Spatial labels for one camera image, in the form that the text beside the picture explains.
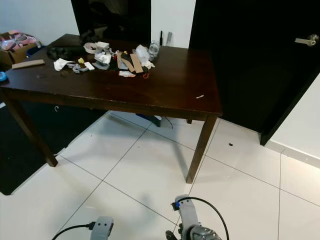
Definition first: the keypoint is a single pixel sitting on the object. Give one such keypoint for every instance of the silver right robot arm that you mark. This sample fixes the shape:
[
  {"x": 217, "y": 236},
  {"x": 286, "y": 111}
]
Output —
[{"x": 189, "y": 217}]

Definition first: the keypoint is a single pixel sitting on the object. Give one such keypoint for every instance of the blue round object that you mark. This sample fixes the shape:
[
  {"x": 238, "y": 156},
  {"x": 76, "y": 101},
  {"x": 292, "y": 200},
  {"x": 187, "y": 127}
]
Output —
[{"x": 2, "y": 76}]

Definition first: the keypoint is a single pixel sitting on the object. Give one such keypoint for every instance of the light wooden plank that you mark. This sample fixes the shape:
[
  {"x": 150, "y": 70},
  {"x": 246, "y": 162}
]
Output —
[{"x": 28, "y": 64}]

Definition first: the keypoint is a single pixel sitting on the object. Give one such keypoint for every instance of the cardboard box with pink items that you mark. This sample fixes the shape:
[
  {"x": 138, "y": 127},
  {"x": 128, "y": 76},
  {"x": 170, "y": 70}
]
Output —
[{"x": 14, "y": 50}]

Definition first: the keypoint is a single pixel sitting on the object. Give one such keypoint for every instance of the blue bowl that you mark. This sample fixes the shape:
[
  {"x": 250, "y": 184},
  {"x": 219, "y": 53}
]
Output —
[{"x": 36, "y": 49}]

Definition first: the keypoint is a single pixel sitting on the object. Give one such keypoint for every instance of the white crumpled tissue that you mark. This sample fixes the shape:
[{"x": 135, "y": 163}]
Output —
[{"x": 61, "y": 64}]

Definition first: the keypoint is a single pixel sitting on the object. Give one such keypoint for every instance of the black cloth bundle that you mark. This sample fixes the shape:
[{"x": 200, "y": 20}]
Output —
[{"x": 64, "y": 51}]

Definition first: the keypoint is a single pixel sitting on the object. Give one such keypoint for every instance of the white crumpled paper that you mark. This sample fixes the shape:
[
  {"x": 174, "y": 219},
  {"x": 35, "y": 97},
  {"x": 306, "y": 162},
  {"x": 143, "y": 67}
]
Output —
[{"x": 103, "y": 58}]

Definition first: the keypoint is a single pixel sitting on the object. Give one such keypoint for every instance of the small white box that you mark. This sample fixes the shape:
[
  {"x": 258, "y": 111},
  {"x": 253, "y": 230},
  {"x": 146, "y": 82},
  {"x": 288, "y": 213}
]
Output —
[{"x": 102, "y": 45}]

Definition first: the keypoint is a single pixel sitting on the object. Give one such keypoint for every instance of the small white orange packet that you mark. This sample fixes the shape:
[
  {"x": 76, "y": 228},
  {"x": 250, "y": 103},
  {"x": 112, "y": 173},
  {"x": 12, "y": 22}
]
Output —
[{"x": 126, "y": 74}]

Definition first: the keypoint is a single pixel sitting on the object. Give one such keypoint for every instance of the red rubber band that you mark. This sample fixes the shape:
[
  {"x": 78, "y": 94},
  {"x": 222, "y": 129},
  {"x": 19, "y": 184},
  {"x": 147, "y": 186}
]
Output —
[{"x": 146, "y": 75}]

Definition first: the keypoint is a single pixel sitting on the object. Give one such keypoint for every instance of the clear plastic bag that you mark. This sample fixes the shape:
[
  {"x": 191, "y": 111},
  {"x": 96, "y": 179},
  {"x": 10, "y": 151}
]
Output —
[{"x": 142, "y": 53}]

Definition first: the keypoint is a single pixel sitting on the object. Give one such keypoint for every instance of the clear glass jar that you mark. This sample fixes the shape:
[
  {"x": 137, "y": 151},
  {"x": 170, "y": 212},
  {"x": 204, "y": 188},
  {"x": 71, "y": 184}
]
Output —
[{"x": 154, "y": 48}]

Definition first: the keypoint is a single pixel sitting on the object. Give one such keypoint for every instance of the dark wooden table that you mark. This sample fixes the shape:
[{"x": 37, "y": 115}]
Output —
[{"x": 175, "y": 82}]

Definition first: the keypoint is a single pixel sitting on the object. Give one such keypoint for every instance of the thin black bottle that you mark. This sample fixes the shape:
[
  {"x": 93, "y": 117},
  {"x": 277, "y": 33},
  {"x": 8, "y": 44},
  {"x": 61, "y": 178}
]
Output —
[{"x": 161, "y": 38}]

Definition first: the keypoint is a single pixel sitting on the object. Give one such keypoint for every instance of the thin grey bottle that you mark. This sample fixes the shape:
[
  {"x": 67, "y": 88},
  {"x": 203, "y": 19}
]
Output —
[{"x": 168, "y": 38}]

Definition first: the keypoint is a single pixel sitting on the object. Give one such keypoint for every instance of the small white paper scrap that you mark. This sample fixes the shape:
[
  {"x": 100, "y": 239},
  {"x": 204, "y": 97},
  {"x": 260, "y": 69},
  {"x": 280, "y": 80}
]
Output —
[{"x": 200, "y": 96}]

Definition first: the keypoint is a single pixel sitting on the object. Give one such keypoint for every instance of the black door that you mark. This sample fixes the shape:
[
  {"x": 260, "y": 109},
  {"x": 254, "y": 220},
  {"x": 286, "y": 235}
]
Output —
[{"x": 245, "y": 60}]

